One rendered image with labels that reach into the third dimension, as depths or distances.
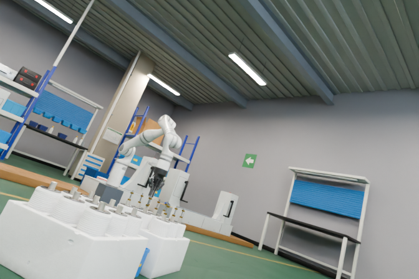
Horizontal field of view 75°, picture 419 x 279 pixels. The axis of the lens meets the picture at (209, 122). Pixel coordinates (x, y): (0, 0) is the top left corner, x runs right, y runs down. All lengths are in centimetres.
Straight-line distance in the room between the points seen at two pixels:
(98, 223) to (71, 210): 12
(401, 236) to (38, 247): 561
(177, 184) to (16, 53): 705
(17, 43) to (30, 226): 913
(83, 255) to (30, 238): 21
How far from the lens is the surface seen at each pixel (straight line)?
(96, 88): 1043
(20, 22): 1026
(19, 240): 116
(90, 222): 103
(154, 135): 196
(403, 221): 607
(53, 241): 107
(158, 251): 147
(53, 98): 755
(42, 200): 118
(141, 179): 413
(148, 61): 883
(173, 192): 435
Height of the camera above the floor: 37
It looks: 17 degrees up
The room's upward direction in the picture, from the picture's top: 20 degrees clockwise
